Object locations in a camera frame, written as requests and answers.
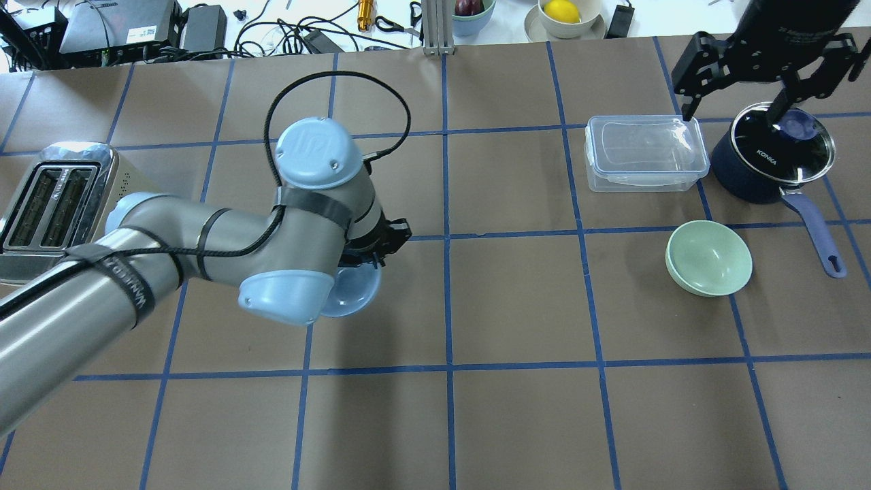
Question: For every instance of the dark blue saucepan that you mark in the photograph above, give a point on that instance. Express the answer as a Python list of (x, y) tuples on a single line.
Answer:
[(764, 162)]

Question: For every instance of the cream and chrome toaster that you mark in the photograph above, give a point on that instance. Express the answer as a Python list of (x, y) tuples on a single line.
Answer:
[(63, 201)]

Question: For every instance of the clear plastic food container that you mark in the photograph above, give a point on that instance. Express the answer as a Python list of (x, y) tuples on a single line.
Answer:
[(644, 153)]

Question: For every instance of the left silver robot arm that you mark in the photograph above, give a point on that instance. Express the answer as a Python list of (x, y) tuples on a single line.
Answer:
[(287, 266)]

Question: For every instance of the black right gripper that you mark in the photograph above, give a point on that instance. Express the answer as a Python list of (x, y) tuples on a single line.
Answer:
[(789, 27)]

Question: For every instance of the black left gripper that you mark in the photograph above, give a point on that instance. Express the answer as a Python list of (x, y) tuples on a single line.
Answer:
[(390, 233)]

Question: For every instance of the green bowl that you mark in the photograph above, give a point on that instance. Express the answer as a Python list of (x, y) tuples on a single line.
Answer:
[(708, 259)]

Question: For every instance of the white bowl with lemon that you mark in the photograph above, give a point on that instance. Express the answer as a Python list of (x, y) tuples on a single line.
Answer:
[(558, 20)]

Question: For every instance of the aluminium frame post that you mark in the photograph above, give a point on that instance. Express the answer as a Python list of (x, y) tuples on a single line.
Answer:
[(437, 24)]

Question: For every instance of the black power brick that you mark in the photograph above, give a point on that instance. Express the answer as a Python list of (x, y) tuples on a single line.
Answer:
[(204, 29)]

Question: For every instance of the blue bowl with fruit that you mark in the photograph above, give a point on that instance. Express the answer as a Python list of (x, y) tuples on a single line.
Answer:
[(470, 17)]

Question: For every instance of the black power adapter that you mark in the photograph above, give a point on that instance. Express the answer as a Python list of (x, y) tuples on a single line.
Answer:
[(621, 21)]

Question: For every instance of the gold metal tool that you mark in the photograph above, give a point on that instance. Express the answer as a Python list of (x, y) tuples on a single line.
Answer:
[(365, 16)]

